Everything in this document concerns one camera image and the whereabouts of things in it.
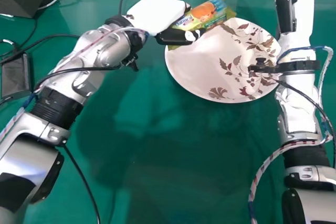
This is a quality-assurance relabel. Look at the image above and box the plate with brown leaf pattern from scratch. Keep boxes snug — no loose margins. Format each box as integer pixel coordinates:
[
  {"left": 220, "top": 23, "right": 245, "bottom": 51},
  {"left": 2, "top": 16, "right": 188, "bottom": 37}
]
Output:
[{"left": 164, "top": 17, "right": 282, "bottom": 103}]

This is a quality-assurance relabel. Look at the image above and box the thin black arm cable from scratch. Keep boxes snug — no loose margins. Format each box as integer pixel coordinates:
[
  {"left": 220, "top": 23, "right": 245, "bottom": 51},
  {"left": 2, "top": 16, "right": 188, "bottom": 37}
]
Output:
[
  {"left": 31, "top": 65, "right": 127, "bottom": 96},
  {"left": 274, "top": 79, "right": 330, "bottom": 141},
  {"left": 62, "top": 141, "right": 101, "bottom": 224}
]

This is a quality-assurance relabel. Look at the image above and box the yellow-green biscuit packet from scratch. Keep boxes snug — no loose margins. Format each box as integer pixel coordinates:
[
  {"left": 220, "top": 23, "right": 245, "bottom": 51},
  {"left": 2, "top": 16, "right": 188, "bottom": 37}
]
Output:
[{"left": 167, "top": 0, "right": 237, "bottom": 51}]

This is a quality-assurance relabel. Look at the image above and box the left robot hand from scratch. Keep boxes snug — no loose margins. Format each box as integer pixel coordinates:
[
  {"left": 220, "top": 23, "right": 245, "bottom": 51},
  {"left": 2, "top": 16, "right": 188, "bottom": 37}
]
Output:
[{"left": 104, "top": 0, "right": 208, "bottom": 51}]

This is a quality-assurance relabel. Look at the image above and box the black framed flat device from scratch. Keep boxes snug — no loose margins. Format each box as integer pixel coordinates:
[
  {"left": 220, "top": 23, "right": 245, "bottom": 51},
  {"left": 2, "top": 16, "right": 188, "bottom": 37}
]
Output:
[{"left": 0, "top": 53, "right": 35, "bottom": 99}]

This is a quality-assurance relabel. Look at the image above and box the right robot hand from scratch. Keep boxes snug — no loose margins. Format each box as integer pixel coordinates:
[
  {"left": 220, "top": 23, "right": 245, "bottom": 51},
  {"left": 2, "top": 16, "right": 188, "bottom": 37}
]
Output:
[{"left": 253, "top": 0, "right": 321, "bottom": 76}]

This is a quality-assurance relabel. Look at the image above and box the red-white braided cable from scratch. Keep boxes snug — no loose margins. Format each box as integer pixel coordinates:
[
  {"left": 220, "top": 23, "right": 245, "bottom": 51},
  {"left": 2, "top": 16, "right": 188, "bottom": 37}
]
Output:
[{"left": 248, "top": 45, "right": 334, "bottom": 224}]

